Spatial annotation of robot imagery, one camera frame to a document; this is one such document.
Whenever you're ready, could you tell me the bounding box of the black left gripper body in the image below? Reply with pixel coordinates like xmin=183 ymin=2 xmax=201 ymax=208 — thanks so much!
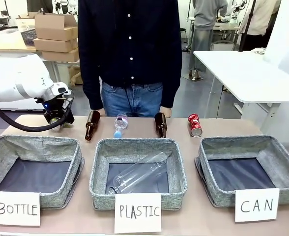
xmin=42 ymin=96 xmax=75 ymax=126

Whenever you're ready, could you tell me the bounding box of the grey basket labelled bottle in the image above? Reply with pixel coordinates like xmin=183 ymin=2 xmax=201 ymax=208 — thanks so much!
xmin=0 ymin=134 xmax=86 ymax=208

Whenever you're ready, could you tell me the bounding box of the grey basket labelled can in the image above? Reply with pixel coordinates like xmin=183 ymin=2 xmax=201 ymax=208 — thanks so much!
xmin=194 ymin=134 xmax=289 ymax=207

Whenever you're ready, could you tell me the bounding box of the grey basket labelled plastic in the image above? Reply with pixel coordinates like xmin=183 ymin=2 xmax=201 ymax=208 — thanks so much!
xmin=88 ymin=137 xmax=188 ymax=211

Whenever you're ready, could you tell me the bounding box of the black plastic mesh basket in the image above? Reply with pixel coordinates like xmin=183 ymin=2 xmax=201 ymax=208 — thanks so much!
xmin=20 ymin=29 xmax=37 ymax=47

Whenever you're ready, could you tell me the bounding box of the crushed red can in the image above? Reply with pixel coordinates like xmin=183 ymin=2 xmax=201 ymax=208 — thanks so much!
xmin=187 ymin=113 xmax=203 ymax=138

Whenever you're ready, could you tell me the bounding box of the white paper label CAN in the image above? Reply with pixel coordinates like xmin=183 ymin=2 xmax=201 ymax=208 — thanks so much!
xmin=234 ymin=187 xmax=281 ymax=223

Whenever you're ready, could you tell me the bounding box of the brown glass bottle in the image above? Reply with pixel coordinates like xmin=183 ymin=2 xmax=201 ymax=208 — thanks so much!
xmin=85 ymin=110 xmax=101 ymax=142
xmin=154 ymin=112 xmax=168 ymax=139

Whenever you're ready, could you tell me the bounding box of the brown paper bag under table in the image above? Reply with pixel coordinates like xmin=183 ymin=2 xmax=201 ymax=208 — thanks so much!
xmin=68 ymin=65 xmax=84 ymax=87

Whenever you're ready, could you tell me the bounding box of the flat closed cardboard box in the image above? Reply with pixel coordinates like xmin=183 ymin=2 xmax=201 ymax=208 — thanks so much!
xmin=33 ymin=37 xmax=79 ymax=53
xmin=41 ymin=48 xmax=80 ymax=62

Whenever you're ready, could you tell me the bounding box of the small blue-capped water bottle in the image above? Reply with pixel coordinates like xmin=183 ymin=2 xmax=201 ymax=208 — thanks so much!
xmin=113 ymin=113 xmax=129 ymax=139

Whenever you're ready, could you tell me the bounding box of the white standing desk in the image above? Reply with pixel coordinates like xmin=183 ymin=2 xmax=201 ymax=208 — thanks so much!
xmin=193 ymin=50 xmax=289 ymax=135

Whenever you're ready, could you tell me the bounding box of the open cardboard box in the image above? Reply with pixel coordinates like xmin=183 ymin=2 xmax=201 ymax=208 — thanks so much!
xmin=34 ymin=11 xmax=79 ymax=42

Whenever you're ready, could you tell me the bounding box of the wooden background table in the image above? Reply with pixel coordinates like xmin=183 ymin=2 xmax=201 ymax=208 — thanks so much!
xmin=0 ymin=30 xmax=81 ymax=86

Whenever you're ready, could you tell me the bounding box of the large clear plastic bottle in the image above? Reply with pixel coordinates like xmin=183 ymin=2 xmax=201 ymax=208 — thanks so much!
xmin=109 ymin=151 xmax=175 ymax=195

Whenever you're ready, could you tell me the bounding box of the background person in white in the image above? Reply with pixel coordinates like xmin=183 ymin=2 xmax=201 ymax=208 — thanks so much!
xmin=239 ymin=0 xmax=282 ymax=51

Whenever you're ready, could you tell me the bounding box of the white plastic crate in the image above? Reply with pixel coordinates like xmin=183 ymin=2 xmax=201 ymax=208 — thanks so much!
xmin=15 ymin=14 xmax=36 ymax=32

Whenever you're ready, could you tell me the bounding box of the black tripod pole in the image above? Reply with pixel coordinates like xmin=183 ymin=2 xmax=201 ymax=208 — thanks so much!
xmin=238 ymin=0 xmax=257 ymax=53

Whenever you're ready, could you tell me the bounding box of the person in navy shirt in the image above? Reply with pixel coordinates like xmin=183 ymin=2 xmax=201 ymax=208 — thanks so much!
xmin=77 ymin=0 xmax=183 ymax=118

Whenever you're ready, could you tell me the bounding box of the white paper label BOTTLE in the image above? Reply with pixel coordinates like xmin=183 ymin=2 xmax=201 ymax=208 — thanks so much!
xmin=0 ymin=191 xmax=41 ymax=227

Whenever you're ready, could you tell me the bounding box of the white paper label PLASTIC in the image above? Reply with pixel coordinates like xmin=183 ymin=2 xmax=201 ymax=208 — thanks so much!
xmin=114 ymin=192 xmax=163 ymax=235

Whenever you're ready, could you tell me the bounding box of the background person in grey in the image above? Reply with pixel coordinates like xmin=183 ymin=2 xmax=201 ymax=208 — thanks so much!
xmin=188 ymin=0 xmax=228 ymax=81

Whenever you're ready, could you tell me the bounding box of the black robot cable hose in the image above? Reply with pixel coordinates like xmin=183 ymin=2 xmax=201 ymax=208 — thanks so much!
xmin=0 ymin=81 xmax=61 ymax=132

